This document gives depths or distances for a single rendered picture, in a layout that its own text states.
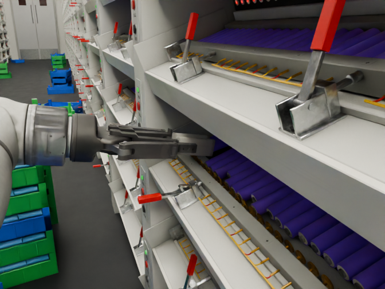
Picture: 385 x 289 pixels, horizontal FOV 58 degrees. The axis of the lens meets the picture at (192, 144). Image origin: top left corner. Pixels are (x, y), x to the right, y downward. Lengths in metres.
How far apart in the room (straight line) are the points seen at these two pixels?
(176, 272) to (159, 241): 0.10
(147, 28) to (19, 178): 0.62
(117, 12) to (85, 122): 0.87
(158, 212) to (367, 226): 0.59
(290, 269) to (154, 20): 0.48
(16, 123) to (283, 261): 0.38
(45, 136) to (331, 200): 0.39
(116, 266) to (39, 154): 0.78
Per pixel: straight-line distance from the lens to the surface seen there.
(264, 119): 0.29
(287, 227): 0.43
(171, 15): 0.68
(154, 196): 0.53
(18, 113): 0.53
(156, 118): 0.69
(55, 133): 0.52
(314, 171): 0.24
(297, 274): 0.37
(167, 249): 0.78
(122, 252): 1.31
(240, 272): 0.42
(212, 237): 0.47
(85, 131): 0.53
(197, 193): 0.55
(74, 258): 1.32
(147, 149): 0.53
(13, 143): 0.51
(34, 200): 1.14
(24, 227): 1.17
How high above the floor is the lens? 0.75
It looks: 19 degrees down
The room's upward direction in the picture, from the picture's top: straight up
